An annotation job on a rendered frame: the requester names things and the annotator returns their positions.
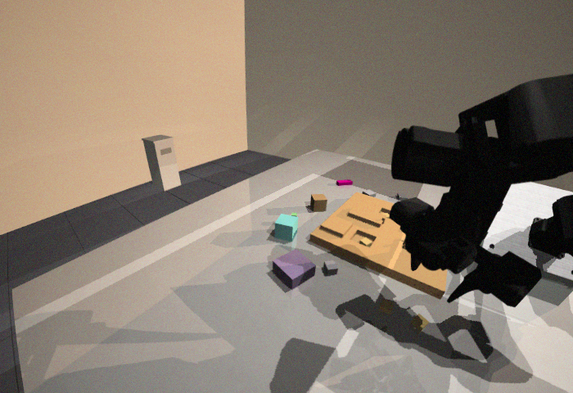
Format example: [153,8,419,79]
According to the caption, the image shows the teal cube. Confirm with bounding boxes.
[275,214,298,242]

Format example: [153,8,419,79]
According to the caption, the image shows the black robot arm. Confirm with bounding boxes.
[391,74,573,274]

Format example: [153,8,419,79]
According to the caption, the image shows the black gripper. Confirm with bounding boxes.
[390,186,542,308]

